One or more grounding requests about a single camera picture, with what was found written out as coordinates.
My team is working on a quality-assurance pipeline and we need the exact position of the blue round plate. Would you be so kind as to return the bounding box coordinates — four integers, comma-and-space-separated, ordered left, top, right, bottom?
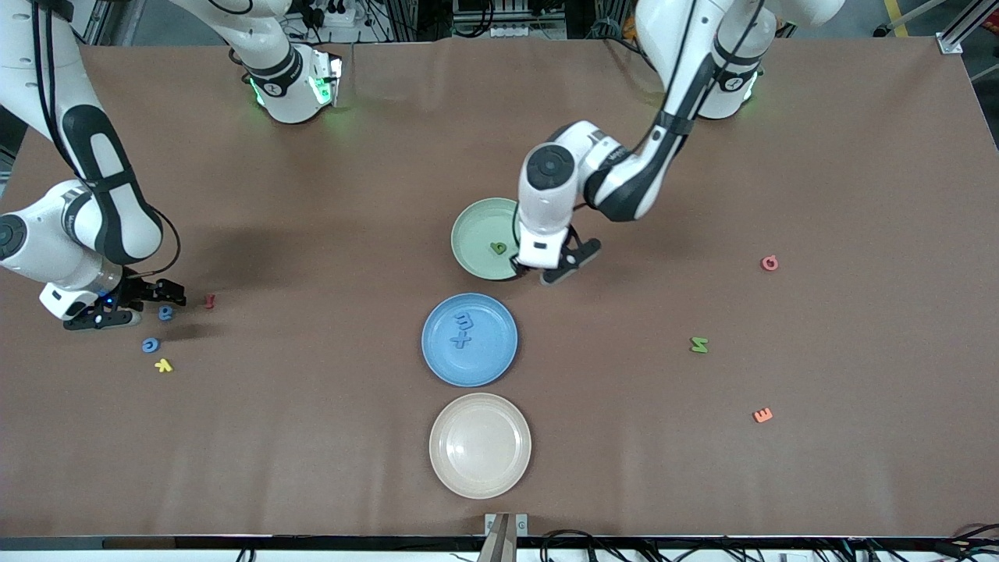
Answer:
421, 293, 519, 388

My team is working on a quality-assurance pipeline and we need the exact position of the brown table cover sheet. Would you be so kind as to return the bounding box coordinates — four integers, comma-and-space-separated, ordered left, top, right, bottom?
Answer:
0, 35, 999, 539

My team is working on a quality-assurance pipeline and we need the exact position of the black table edge strip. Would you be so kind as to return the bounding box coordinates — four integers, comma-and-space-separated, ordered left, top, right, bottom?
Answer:
0, 535, 999, 552

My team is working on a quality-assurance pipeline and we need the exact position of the tan upright post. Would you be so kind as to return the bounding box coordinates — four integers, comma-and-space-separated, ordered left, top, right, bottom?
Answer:
476, 513, 518, 562

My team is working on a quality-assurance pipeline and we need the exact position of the beige round plate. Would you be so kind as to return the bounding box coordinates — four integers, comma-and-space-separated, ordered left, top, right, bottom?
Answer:
428, 392, 532, 500

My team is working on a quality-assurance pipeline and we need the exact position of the green round plate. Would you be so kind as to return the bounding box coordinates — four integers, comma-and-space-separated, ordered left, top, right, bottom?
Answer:
450, 197, 522, 281

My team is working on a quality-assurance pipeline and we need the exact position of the aluminium frame profile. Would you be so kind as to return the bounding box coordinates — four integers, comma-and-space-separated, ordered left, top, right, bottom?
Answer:
937, 0, 999, 55

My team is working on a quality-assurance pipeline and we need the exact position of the metal table edge bracket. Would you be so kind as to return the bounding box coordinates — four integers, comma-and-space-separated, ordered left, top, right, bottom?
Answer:
485, 512, 529, 539

